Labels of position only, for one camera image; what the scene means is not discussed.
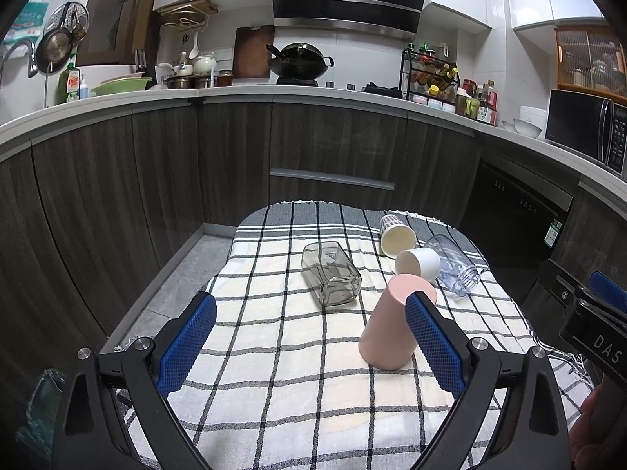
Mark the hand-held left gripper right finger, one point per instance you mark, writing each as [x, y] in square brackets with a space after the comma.
[436, 342]

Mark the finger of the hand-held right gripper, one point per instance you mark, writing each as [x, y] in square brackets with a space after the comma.
[553, 276]
[608, 290]

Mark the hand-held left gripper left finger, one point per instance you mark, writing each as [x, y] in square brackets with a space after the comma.
[188, 342]

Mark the pink cup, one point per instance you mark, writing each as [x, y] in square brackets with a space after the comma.
[387, 325]

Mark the clear plastic cup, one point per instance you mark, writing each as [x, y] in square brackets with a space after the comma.
[458, 269]

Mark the white cup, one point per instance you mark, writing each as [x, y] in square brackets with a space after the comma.
[416, 262]

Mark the cream striped cup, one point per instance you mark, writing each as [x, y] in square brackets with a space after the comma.
[397, 242]

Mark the smoky square glass cup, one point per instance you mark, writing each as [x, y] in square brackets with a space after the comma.
[330, 274]

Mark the person's right hand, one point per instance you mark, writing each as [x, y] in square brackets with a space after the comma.
[588, 426]

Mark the black dishwasher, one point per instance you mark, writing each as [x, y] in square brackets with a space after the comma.
[514, 215]

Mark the black white checked cloth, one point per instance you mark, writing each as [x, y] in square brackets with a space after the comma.
[274, 352]

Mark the stacked glass bowls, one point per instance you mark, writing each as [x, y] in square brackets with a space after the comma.
[526, 129]

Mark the black microwave oven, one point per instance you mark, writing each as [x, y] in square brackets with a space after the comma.
[578, 125]

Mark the green plastic bag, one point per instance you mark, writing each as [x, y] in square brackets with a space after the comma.
[44, 416]

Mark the white rice cooker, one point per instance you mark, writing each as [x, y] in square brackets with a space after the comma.
[533, 115]

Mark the soy sauce bottle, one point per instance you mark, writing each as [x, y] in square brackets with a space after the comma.
[487, 107]

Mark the dark red-capped bottle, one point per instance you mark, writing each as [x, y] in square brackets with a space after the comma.
[468, 93]

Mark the wooden glass door cabinet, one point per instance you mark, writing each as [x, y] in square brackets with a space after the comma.
[592, 63]

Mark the black spice rack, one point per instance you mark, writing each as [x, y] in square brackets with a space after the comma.
[431, 76]

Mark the black bag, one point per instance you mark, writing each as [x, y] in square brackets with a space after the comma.
[382, 90]

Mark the steel pot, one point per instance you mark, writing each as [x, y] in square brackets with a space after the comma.
[188, 81]

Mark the green dish basin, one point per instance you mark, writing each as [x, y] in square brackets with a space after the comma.
[122, 86]

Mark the red jar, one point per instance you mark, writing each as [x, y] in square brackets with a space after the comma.
[225, 78]

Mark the small blue bottle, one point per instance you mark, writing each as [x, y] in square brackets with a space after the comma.
[84, 90]

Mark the white kettle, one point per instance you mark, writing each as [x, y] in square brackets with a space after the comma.
[180, 69]

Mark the white teapot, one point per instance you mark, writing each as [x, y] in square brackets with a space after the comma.
[204, 64]

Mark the green dish soap bottle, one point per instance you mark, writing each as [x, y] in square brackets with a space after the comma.
[70, 85]

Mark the black induction cooker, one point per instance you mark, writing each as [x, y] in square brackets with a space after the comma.
[302, 81]

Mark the white ladle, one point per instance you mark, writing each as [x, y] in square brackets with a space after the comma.
[193, 49]

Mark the brown cutting board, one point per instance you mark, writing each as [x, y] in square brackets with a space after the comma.
[252, 54]

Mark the black wok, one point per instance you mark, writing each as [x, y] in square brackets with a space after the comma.
[301, 61]

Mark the hanging frying pan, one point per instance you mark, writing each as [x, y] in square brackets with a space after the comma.
[53, 51]

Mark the steel faucet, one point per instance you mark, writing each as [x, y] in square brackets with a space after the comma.
[19, 51]

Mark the green tissue packet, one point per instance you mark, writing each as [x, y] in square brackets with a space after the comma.
[29, 22]

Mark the wall rack with wooden boards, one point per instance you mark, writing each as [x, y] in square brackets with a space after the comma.
[188, 12]

